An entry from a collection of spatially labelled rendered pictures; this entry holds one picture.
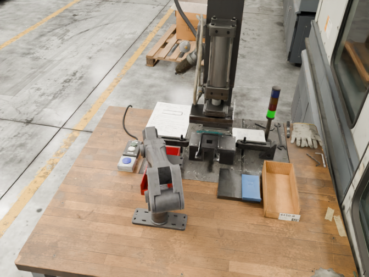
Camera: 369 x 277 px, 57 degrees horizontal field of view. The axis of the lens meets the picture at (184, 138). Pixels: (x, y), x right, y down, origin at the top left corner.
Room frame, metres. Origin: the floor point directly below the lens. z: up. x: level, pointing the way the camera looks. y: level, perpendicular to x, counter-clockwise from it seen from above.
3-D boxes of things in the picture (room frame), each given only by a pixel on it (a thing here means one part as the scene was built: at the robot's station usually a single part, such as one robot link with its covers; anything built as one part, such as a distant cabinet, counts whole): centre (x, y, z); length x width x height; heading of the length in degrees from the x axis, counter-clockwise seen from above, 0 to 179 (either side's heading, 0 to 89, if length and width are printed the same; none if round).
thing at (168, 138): (1.20, 0.05, 0.95); 0.15 x 0.03 x 0.10; 82
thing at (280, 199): (0.94, -0.39, 0.93); 0.25 x 0.13 x 0.08; 172
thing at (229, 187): (0.99, -0.23, 0.91); 0.17 x 0.16 x 0.02; 82
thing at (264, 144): (1.19, -0.31, 0.95); 0.15 x 0.03 x 0.10; 82
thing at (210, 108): (1.25, -0.12, 1.22); 0.26 x 0.18 x 0.30; 172
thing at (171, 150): (1.04, 0.09, 0.93); 0.25 x 0.12 x 0.06; 172
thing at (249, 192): (0.95, -0.27, 0.93); 0.15 x 0.07 x 0.03; 174
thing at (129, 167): (1.09, 0.25, 0.90); 0.07 x 0.07 x 0.06; 82
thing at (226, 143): (1.18, -0.13, 0.98); 0.20 x 0.10 x 0.01; 82
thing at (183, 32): (4.73, -0.15, 0.40); 0.67 x 0.60 x 0.50; 164
